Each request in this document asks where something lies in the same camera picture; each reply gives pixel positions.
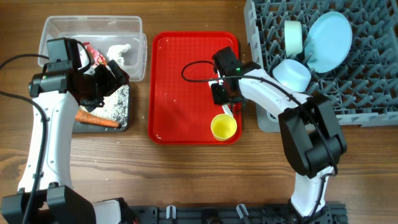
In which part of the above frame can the orange carrot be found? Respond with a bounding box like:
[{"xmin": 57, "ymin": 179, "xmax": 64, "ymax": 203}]
[{"xmin": 75, "ymin": 110, "xmax": 119, "ymax": 128}]

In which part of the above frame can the red snack wrapper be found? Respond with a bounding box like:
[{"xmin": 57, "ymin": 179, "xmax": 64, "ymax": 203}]
[{"xmin": 83, "ymin": 42, "xmax": 107, "ymax": 67}]

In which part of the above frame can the white rice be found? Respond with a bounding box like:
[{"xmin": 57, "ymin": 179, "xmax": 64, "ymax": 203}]
[{"xmin": 90, "ymin": 85, "xmax": 130, "ymax": 128}]

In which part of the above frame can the white plastic spoon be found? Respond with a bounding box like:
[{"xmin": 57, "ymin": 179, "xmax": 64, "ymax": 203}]
[{"xmin": 222, "ymin": 105, "xmax": 233, "ymax": 117}]

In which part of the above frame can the white tissue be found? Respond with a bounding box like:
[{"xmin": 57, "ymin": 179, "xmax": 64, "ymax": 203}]
[{"xmin": 106, "ymin": 44, "xmax": 131, "ymax": 66}]

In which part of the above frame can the yellow plastic cup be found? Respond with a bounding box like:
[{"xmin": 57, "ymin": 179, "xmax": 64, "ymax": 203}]
[{"xmin": 211, "ymin": 114, "xmax": 238, "ymax": 141}]

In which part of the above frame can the small light blue bowl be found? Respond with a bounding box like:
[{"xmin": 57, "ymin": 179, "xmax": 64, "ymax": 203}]
[{"xmin": 272, "ymin": 59, "xmax": 312, "ymax": 93}]

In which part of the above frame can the green bowl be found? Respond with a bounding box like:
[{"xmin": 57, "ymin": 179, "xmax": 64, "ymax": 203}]
[{"xmin": 284, "ymin": 21, "xmax": 303, "ymax": 57}]

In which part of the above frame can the large light blue plate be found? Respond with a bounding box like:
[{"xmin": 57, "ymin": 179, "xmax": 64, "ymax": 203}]
[{"xmin": 304, "ymin": 12, "xmax": 353, "ymax": 73}]

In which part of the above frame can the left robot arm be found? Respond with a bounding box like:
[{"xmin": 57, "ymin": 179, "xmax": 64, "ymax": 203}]
[{"xmin": 1, "ymin": 38, "xmax": 137, "ymax": 223}]

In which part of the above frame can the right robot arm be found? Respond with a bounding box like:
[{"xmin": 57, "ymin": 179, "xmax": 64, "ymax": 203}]
[{"xmin": 212, "ymin": 47, "xmax": 347, "ymax": 223}]

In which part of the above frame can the grey dishwasher rack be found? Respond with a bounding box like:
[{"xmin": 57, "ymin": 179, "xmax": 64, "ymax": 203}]
[{"xmin": 244, "ymin": 0, "xmax": 397, "ymax": 127}]

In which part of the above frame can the black plastic tray bin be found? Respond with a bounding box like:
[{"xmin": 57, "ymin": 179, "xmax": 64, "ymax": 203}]
[{"xmin": 73, "ymin": 84, "xmax": 130, "ymax": 134}]

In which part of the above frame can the clear plastic bin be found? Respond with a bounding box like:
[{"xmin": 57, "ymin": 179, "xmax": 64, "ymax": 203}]
[{"xmin": 39, "ymin": 16, "xmax": 147, "ymax": 82}]

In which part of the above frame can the red serving tray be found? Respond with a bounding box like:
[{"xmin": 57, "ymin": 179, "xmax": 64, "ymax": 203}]
[{"xmin": 148, "ymin": 31, "xmax": 239, "ymax": 145}]

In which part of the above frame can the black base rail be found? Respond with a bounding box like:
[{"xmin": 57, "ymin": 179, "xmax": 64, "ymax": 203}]
[{"xmin": 130, "ymin": 203, "xmax": 349, "ymax": 224}]

